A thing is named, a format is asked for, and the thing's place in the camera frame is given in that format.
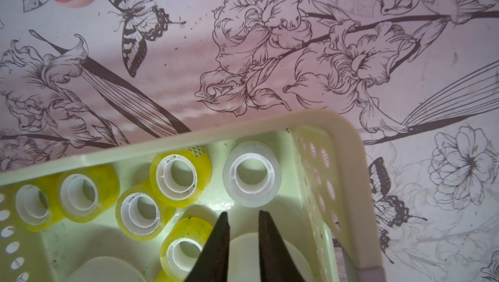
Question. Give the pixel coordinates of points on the small clear tape roll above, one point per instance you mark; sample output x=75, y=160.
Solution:
x=252, y=174

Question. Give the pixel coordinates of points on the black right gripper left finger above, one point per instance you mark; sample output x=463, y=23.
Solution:
x=213, y=263

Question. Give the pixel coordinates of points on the yellow tape roll cluster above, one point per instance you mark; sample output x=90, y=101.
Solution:
x=140, y=214
x=35, y=203
x=83, y=194

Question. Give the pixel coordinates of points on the large clear tape roll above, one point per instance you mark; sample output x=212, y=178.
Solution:
x=106, y=269
x=244, y=259

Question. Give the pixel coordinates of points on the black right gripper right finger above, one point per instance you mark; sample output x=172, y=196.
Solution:
x=275, y=261

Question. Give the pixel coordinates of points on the pale green perforated storage basket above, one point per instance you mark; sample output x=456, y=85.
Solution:
x=325, y=195

